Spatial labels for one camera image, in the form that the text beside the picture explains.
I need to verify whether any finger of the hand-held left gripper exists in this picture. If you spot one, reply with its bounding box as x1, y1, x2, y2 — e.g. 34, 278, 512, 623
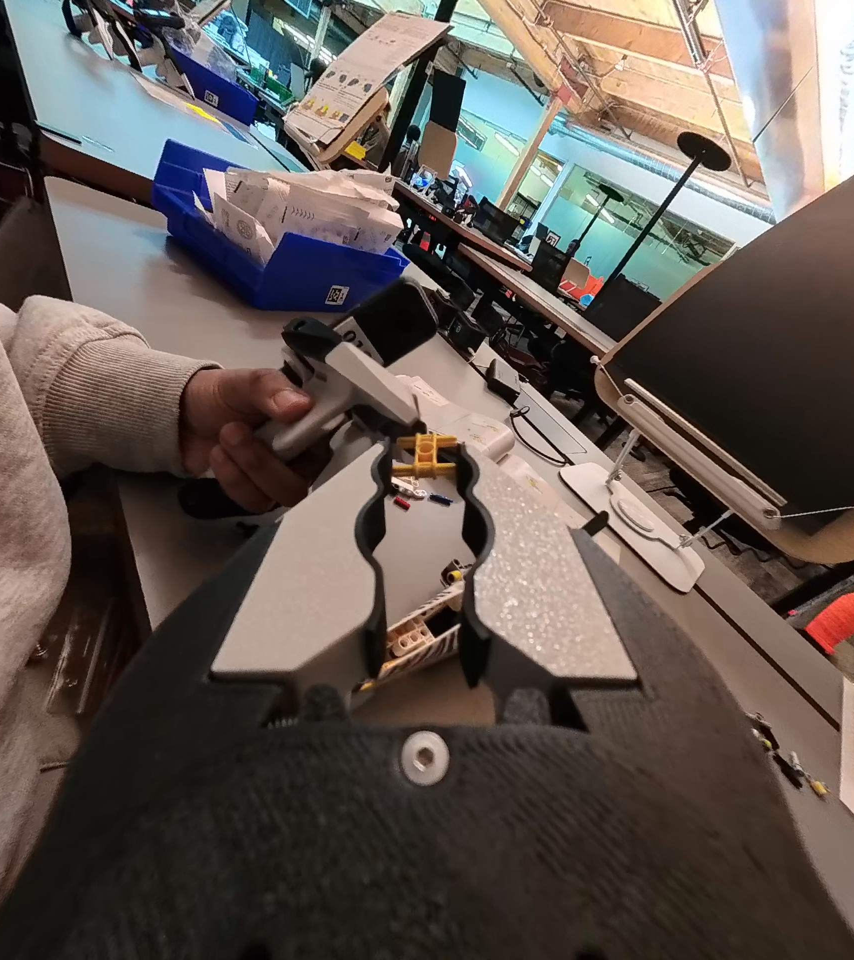
305, 420, 390, 492
320, 341, 428, 435

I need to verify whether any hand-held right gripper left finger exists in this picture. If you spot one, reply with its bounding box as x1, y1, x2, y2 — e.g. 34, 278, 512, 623
209, 442, 392, 710

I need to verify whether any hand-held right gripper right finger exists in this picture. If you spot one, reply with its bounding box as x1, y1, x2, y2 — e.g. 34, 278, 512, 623
457, 442, 639, 712

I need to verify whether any yellow lego connector piece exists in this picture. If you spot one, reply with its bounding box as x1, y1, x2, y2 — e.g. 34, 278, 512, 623
391, 431, 467, 483

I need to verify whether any person's left forearm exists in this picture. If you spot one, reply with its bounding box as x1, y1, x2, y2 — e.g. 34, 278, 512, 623
18, 294, 221, 477

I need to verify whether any pile of loose lego pieces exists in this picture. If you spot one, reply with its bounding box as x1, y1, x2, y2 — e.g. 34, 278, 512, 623
391, 480, 456, 513

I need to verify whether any zebra striped lego plane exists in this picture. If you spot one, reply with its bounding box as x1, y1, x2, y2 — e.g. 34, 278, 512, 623
354, 510, 613, 693

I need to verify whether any open lego instruction booklet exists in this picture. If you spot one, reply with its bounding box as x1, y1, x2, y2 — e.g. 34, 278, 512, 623
393, 369, 551, 504

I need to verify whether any small lego parts cluster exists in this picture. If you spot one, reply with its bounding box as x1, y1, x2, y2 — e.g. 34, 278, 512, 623
748, 709, 833, 802

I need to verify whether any person's left hand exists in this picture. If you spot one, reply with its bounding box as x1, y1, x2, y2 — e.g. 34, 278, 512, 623
179, 366, 323, 513

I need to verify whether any black charger box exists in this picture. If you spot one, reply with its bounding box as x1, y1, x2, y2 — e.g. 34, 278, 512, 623
444, 306, 489, 355

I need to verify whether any blue plastic bin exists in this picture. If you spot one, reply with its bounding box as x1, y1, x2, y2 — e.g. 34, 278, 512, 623
151, 137, 413, 314
166, 43, 260, 126

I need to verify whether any wooden edged desk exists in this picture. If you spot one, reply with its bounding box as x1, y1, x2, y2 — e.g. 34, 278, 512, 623
391, 178, 534, 273
459, 242, 617, 359

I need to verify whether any white tablet stand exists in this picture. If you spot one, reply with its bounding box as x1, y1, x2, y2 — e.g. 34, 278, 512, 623
556, 392, 854, 595

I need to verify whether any plywood board with printed sheet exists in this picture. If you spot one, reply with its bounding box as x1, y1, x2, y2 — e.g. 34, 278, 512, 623
283, 13, 455, 165

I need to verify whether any black floor lamp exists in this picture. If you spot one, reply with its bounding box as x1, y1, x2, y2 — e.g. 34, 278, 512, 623
605, 131, 733, 303
571, 183, 628, 250

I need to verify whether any orange traffic cone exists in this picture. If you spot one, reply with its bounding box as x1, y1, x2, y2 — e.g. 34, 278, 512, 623
785, 576, 854, 655

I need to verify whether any black screen on plywood board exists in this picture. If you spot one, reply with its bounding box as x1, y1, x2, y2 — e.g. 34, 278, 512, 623
593, 156, 854, 565

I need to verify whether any black cable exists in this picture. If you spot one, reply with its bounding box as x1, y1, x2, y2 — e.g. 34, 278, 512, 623
508, 405, 576, 468

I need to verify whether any wooden support post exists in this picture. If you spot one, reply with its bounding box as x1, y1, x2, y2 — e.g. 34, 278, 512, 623
496, 96, 572, 213

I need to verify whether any silver air duct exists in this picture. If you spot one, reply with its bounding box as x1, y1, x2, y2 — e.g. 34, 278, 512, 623
710, 0, 854, 220

